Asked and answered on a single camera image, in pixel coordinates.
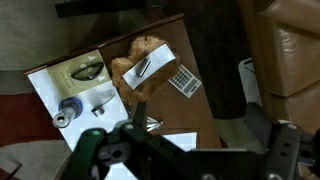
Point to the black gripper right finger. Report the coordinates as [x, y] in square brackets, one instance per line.
[258, 120]

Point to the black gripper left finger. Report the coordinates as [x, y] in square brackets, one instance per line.
[141, 115]

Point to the white printed paper sheet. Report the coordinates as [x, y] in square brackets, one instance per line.
[183, 140]

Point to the black stand leg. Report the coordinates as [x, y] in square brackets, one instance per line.
[86, 8]

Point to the white paper strip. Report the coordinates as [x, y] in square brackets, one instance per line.
[160, 58]

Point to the burl wood tray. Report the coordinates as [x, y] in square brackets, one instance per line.
[146, 91]

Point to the black sunglasses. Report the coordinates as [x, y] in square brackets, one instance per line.
[87, 71]

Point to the grey desk calculator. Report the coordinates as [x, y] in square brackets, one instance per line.
[185, 80]

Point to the silver metal cylinder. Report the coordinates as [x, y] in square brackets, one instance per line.
[143, 67]

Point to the small metal measuring cup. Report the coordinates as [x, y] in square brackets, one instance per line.
[98, 110]

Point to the silver metal tumbler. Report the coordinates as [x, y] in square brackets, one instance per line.
[65, 116]

